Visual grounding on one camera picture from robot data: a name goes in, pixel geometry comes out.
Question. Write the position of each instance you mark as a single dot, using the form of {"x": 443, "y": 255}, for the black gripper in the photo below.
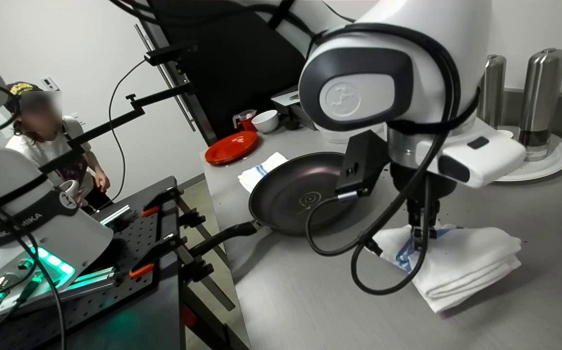
{"x": 422, "y": 191}

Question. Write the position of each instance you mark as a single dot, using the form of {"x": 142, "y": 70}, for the black frying pan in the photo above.
{"x": 286, "y": 195}

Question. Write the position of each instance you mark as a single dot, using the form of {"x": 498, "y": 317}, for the white round plate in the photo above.
{"x": 552, "y": 166}

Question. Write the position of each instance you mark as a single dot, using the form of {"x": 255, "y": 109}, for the stainless steel grinder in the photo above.
{"x": 543, "y": 98}
{"x": 494, "y": 90}

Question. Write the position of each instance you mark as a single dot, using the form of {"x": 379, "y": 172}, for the red plate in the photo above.
{"x": 231, "y": 148}

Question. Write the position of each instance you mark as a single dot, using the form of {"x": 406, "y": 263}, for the small white and red pitcher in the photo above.
{"x": 241, "y": 119}

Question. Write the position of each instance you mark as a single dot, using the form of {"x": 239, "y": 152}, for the black backdrop panel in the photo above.
{"x": 241, "y": 59}

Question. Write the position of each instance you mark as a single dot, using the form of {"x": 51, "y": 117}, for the black breadboard table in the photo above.
{"x": 144, "y": 304}

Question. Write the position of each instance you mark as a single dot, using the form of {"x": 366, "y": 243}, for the seated person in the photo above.
{"x": 39, "y": 138}

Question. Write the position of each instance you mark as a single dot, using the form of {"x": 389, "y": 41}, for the dark baseball cap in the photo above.
{"x": 23, "y": 92}

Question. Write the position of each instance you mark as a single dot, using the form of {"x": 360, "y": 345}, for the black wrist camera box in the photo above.
{"x": 360, "y": 162}

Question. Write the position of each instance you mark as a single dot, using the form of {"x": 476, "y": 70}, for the black clamp bracket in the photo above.
{"x": 169, "y": 53}

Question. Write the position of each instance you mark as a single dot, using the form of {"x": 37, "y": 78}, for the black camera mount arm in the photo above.
{"x": 117, "y": 119}

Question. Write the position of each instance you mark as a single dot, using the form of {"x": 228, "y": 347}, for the small wall switch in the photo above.
{"x": 51, "y": 86}

